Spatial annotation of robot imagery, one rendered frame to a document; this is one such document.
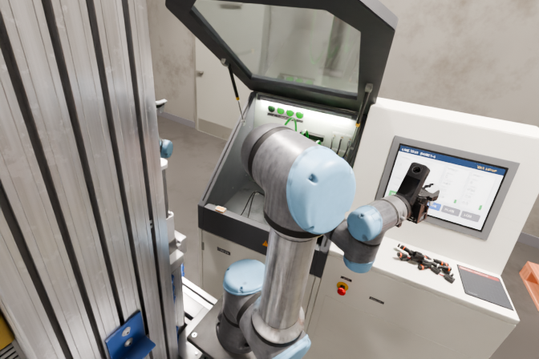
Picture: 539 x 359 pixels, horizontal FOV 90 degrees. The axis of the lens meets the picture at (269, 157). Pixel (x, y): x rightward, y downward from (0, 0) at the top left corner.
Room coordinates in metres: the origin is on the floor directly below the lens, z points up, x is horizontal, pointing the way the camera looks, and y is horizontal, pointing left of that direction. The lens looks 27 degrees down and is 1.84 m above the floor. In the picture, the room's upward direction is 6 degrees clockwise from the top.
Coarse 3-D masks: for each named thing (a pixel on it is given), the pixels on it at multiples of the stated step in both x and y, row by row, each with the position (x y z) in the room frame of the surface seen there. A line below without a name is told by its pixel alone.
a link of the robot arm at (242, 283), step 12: (240, 264) 0.51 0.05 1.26; (252, 264) 0.51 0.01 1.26; (264, 264) 0.51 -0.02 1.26; (228, 276) 0.46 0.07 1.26; (240, 276) 0.46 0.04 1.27; (252, 276) 0.47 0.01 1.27; (228, 288) 0.44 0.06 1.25; (240, 288) 0.43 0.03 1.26; (252, 288) 0.43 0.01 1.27; (228, 300) 0.44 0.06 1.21; (240, 300) 0.42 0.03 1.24; (252, 300) 0.41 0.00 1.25; (228, 312) 0.44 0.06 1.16; (240, 312) 0.40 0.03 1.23
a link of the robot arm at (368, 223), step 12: (372, 204) 0.55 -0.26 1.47; (384, 204) 0.55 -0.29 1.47; (348, 216) 0.52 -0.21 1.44; (360, 216) 0.50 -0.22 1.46; (372, 216) 0.50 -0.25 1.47; (384, 216) 0.51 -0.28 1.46; (396, 216) 0.53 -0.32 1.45; (348, 228) 0.52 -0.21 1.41; (360, 228) 0.49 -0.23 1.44; (372, 228) 0.48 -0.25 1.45; (384, 228) 0.50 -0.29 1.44; (360, 240) 0.49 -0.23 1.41; (372, 240) 0.50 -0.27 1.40
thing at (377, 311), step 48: (384, 144) 1.15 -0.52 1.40; (480, 144) 1.05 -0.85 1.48; (528, 144) 1.01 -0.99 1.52; (528, 192) 0.94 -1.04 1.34; (432, 240) 0.96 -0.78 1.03; (480, 240) 0.92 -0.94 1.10; (336, 288) 0.86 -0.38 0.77; (384, 288) 0.80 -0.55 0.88; (336, 336) 0.83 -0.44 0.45; (384, 336) 0.77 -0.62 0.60; (432, 336) 0.71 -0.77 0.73; (480, 336) 0.67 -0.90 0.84
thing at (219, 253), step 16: (208, 240) 1.11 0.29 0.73; (224, 240) 1.07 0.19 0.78; (208, 256) 1.11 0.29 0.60; (224, 256) 1.07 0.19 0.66; (240, 256) 1.04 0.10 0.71; (256, 256) 1.01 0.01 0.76; (208, 272) 1.11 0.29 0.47; (224, 272) 1.07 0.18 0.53; (208, 288) 1.11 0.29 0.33; (304, 304) 0.90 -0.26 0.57
